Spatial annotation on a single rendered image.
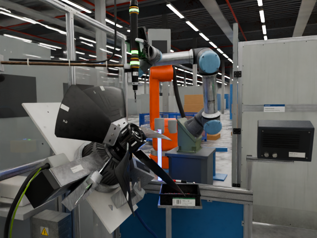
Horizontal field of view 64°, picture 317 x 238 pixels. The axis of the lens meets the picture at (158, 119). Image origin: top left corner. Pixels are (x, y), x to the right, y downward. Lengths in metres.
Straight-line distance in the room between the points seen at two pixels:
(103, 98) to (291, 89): 2.12
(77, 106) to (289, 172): 2.46
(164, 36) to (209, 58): 3.74
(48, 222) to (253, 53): 2.46
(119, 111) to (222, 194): 0.77
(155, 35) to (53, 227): 4.37
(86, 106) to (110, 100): 0.27
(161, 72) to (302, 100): 2.96
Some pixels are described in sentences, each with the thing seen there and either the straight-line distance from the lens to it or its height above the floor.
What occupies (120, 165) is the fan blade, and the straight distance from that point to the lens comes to 0.90.
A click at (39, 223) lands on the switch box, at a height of 0.82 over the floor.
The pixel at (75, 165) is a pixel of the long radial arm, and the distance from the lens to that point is 1.02.
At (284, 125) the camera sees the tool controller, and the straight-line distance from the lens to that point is 1.46.
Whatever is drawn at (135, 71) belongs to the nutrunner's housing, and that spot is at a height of 1.51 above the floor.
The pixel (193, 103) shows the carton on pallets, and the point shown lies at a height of 1.28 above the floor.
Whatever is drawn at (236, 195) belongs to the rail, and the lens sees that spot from 1.57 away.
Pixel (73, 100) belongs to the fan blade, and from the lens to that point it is 1.03.
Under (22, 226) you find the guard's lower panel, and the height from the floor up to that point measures 0.65.
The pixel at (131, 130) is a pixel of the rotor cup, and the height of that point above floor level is 1.24.
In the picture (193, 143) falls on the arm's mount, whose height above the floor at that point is 1.07.
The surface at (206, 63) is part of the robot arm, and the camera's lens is 1.49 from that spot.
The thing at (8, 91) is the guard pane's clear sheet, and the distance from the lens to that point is 1.62.
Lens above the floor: 1.36
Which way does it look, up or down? 4 degrees down
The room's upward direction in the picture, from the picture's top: 1 degrees counter-clockwise
